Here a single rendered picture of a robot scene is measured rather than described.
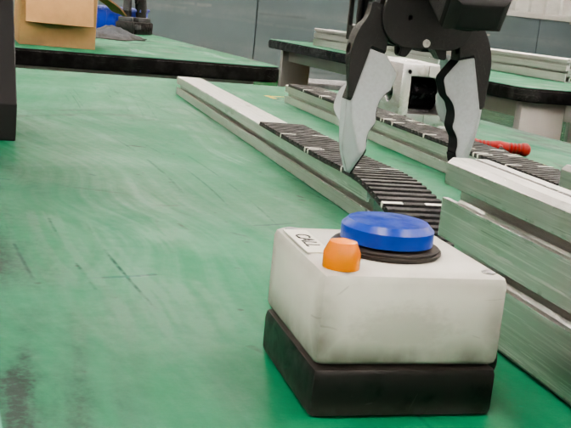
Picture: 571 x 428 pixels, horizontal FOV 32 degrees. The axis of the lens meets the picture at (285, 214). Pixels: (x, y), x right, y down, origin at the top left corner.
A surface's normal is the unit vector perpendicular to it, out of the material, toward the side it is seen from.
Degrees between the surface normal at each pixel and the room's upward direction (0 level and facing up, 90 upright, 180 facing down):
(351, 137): 104
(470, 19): 122
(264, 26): 90
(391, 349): 90
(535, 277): 90
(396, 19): 90
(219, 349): 0
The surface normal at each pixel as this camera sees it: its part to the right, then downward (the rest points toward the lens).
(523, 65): -0.94, -0.02
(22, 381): 0.10, -0.97
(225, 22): 0.34, 0.22
